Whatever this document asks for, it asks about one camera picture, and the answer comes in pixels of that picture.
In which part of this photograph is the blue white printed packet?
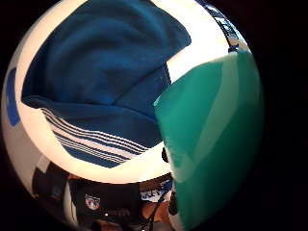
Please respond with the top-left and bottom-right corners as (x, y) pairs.
(140, 180), (173, 204)

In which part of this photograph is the the person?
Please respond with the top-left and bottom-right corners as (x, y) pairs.
(63, 174), (174, 231)

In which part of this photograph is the black bag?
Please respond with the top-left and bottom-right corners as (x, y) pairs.
(31, 162), (70, 210)

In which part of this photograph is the blue towel with white stripes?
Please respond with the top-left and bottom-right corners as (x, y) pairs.
(20, 0), (193, 169)

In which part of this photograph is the blue white patterned band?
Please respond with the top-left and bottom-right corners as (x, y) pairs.
(195, 0), (249, 54)

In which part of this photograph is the black cable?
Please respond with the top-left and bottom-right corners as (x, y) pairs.
(141, 187), (171, 231)

